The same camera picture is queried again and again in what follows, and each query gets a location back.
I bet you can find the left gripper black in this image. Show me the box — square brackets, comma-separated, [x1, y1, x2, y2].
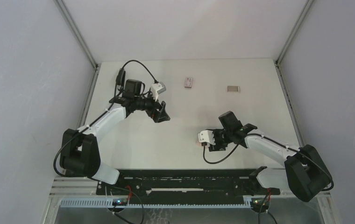
[134, 91, 170, 123]

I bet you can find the white cable duct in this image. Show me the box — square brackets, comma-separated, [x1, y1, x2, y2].
[60, 198, 252, 209]

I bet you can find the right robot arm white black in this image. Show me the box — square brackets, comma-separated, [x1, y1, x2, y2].
[198, 111, 334, 202]

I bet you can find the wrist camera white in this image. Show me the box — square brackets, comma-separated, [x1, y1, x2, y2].
[198, 130, 215, 145]
[150, 82, 166, 101]

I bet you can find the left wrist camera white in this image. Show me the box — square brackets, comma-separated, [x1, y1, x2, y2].
[150, 82, 166, 101]

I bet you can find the staple box red white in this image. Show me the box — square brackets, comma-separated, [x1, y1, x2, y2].
[184, 77, 193, 89]

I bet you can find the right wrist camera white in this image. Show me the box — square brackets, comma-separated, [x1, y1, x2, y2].
[198, 130, 215, 145]

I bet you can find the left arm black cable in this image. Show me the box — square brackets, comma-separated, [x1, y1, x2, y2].
[53, 59, 160, 178]

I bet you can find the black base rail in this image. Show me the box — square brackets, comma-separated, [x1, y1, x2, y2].
[96, 168, 281, 206]

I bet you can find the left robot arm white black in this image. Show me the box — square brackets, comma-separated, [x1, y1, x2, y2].
[54, 79, 170, 195]

